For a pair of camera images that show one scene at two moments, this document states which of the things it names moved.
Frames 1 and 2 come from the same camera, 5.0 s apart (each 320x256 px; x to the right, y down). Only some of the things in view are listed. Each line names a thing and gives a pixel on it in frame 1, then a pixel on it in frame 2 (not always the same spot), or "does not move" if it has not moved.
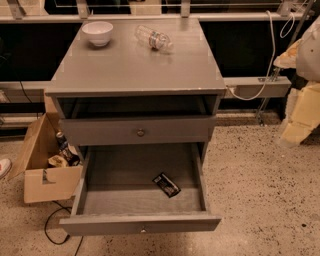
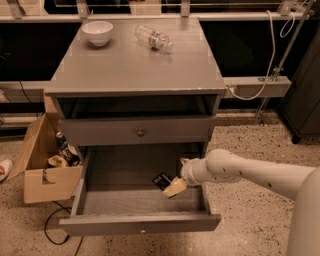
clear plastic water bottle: x=154 y=39 does not move
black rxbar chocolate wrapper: x=168 y=187 does not move
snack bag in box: x=58 y=160 does not move
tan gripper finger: x=288 y=60 -> x=195 y=171
